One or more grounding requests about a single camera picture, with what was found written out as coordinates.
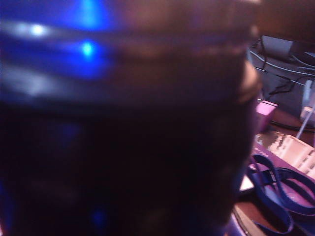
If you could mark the black thermos bottle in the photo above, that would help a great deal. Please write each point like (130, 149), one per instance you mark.
(123, 135)

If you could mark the small pink cube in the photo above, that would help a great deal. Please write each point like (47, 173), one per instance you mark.
(267, 109)

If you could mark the purple blue booklet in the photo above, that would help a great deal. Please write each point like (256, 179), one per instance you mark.
(263, 155)

